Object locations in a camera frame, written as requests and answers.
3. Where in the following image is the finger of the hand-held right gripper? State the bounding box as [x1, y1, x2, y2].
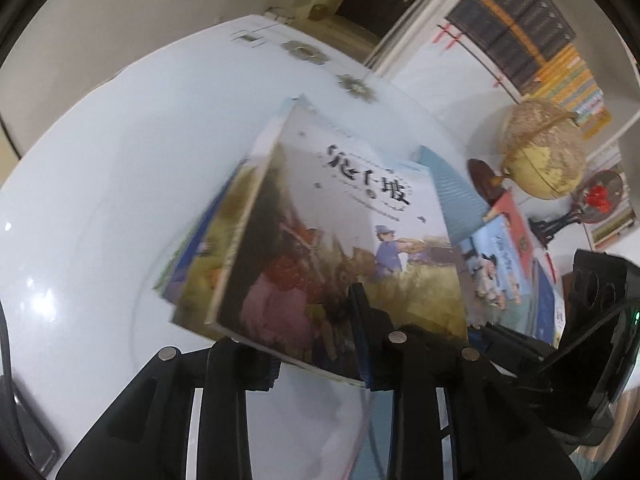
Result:
[470, 324, 556, 382]

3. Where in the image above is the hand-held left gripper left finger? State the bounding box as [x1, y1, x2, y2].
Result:
[55, 336, 281, 480]

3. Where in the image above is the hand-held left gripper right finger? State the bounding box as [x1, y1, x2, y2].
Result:
[346, 283, 582, 480]

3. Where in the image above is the light blue cartoon poetry book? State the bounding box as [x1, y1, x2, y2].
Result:
[457, 217, 533, 331]

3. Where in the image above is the white golden picture book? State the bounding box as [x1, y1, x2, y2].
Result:
[205, 94, 471, 386]

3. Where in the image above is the row of dark hardcover books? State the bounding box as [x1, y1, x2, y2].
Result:
[445, 0, 578, 96]

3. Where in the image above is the round red floral fan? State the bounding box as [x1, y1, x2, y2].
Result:
[570, 170, 626, 223]

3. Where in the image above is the red cartoon book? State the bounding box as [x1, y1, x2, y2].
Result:
[482, 192, 536, 273]

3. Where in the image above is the light blue woven mat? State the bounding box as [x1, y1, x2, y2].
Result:
[415, 146, 568, 348]

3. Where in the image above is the yellow globe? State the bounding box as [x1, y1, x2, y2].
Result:
[467, 99, 587, 201]

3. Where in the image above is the white bookshelf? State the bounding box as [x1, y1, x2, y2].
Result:
[365, 0, 640, 251]

